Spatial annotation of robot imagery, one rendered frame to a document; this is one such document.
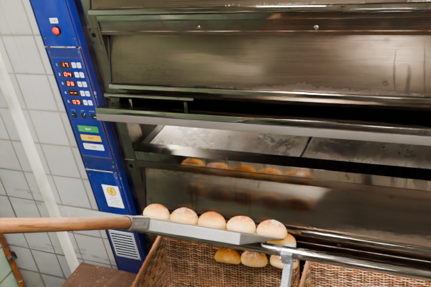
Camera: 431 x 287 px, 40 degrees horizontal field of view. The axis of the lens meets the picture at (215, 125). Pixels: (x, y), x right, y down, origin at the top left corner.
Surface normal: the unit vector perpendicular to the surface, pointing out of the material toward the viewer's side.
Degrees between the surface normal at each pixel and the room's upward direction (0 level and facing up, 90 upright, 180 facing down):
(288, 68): 70
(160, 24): 90
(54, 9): 90
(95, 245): 90
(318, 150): 0
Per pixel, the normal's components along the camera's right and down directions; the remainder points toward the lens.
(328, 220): -0.43, 0.18
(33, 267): -0.40, 0.51
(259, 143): -0.17, -0.86
